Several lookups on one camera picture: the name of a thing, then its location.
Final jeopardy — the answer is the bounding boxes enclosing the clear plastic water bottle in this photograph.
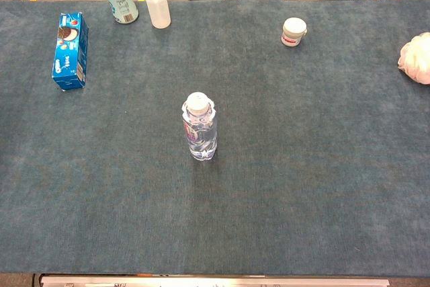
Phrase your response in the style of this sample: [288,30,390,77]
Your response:
[181,91,218,162]

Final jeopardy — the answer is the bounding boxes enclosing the blue table cloth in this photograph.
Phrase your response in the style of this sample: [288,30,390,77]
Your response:
[0,0,430,276]

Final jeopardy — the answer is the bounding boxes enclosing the small white jar red label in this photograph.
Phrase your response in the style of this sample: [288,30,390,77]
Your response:
[281,17,308,47]

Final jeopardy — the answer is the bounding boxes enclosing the blue Oreo cookie box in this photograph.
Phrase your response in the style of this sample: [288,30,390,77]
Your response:
[51,11,89,91]

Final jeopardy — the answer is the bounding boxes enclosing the white mesh bath sponge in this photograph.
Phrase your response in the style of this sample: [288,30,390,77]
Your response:
[397,32,430,85]

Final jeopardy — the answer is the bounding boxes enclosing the aluminium table frame rail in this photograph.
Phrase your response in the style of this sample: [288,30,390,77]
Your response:
[39,274,390,287]

